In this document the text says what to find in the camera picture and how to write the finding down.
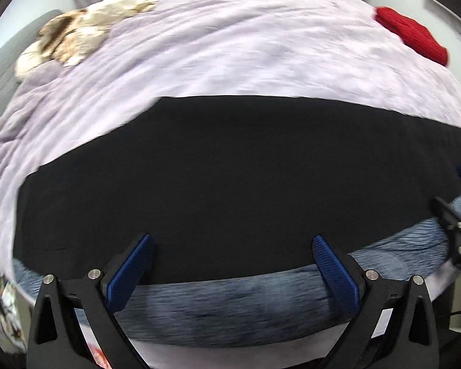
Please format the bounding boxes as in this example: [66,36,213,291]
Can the lilac plush blanket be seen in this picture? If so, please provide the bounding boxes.
[0,0,461,277]

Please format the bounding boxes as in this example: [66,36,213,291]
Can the grey quilted headboard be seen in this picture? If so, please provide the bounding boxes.
[0,10,64,124]

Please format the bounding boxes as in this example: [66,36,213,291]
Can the blue-grey patterned cloth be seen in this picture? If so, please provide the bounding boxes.
[13,192,461,348]

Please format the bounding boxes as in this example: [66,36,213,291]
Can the black pants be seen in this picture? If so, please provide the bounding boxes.
[12,94,461,287]

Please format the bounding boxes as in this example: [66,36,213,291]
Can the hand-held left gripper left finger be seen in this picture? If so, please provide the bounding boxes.
[26,232,156,369]

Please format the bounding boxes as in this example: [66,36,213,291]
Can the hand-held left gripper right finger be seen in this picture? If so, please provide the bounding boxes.
[311,234,442,369]

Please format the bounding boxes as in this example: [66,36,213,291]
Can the red knitted sweater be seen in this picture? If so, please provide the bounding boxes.
[374,6,450,66]

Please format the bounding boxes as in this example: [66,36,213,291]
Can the floral printed cloth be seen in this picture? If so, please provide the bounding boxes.
[0,265,27,354]

